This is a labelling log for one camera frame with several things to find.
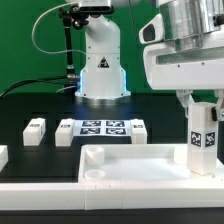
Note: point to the white desk top tray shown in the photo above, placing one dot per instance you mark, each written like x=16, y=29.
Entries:
x=141, y=163

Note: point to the white front fence bar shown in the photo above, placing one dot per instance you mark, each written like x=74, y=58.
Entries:
x=79, y=196

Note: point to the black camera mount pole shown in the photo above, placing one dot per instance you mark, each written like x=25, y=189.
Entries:
x=71, y=18

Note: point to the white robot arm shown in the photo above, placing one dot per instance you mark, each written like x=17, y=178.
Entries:
x=184, y=49

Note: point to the white left fence bar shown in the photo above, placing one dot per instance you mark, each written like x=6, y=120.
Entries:
x=3, y=156

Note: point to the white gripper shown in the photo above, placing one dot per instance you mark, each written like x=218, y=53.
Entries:
x=201, y=69

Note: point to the white fence bar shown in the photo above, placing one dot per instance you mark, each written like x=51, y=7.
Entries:
x=3, y=156
x=79, y=196

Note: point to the fiducial marker sheet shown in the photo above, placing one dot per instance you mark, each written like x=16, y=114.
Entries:
x=102, y=128

